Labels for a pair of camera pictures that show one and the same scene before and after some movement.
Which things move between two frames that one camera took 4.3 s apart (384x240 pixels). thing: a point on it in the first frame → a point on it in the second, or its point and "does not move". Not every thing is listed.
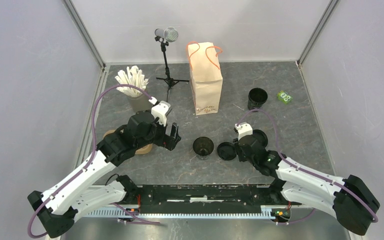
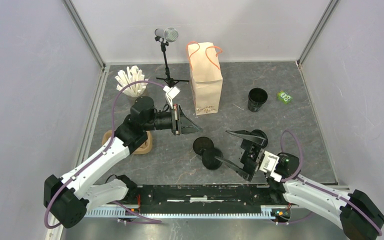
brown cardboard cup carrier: [140, 150] does not move
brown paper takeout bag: [206, 76] does not move
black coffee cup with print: [203, 146] does not move
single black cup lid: [226, 151] → [209, 160]
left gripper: [168, 141] → [183, 125]
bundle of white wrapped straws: [133, 76] does not move
